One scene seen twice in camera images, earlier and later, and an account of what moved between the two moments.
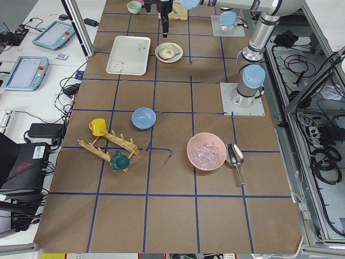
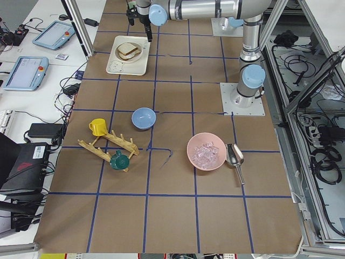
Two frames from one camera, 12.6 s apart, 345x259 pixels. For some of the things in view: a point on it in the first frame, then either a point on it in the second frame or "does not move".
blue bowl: [143, 118] does not move
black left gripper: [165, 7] -> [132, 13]
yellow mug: [98, 127] does not move
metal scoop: [235, 157] does not move
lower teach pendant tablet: [28, 73] does not move
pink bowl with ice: [207, 151] does not move
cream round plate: [168, 52] -> [138, 56]
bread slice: [176, 52] -> [129, 56]
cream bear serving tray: [129, 56] does not move
